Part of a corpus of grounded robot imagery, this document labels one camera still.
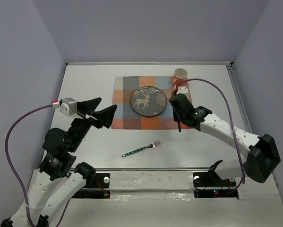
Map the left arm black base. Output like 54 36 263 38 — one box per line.
72 172 111 199

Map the checkered orange blue cloth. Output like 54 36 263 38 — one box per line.
112 76 178 130

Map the pink mug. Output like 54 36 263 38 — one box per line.
171 68 188 86

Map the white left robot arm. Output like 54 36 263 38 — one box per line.
1 97 117 227

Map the spoon with green handle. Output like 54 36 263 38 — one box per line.
178 120 181 132

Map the grey reindeer plate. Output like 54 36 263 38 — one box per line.
131 86 167 117

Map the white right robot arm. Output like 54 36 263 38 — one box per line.
169 94 281 183

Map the fork with green handle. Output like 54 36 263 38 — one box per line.
121 140 161 158

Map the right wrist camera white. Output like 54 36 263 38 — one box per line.
173 86 189 96

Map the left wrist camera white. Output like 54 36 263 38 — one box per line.
51 98 82 119

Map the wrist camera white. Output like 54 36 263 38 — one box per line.
51 98 82 119
173 86 189 96

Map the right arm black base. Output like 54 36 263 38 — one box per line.
192 172 239 199

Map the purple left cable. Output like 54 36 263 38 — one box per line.
5 105 104 227

